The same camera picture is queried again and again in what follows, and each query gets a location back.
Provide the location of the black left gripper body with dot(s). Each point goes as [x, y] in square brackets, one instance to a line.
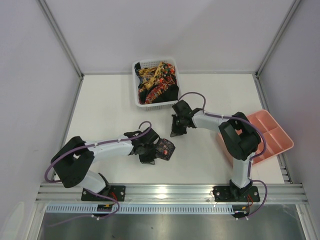
[146, 155]

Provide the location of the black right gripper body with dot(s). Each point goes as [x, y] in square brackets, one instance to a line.
[178, 125]

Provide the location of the dark floral paisley tie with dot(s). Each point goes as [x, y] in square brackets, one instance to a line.
[164, 149]

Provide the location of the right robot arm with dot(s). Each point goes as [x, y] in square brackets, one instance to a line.
[240, 137]

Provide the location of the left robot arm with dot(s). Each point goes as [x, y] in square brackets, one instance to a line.
[72, 163]

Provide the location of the black tie in basket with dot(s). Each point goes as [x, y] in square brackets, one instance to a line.
[170, 93]

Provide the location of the white perforated plastic basket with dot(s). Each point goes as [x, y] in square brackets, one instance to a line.
[140, 94]

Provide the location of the red multicolour patterned tie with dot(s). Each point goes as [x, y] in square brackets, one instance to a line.
[166, 77]

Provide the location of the yellow patterned tie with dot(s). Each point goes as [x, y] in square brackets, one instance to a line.
[147, 76]

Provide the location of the pink divided organiser tray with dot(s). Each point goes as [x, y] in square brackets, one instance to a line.
[277, 140]

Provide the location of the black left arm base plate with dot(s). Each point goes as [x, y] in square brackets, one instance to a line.
[107, 193]

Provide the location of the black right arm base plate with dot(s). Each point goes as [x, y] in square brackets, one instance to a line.
[227, 193]

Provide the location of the aluminium front rail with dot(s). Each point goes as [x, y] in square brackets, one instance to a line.
[291, 194]

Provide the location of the white slotted cable duct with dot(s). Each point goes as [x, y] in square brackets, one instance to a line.
[207, 209]

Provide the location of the right aluminium frame post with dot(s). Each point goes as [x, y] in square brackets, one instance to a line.
[279, 34]

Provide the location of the aluminium frame post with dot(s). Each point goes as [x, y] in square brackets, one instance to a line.
[44, 7]
[279, 34]

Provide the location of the left aluminium frame post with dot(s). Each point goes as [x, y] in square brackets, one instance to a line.
[44, 7]

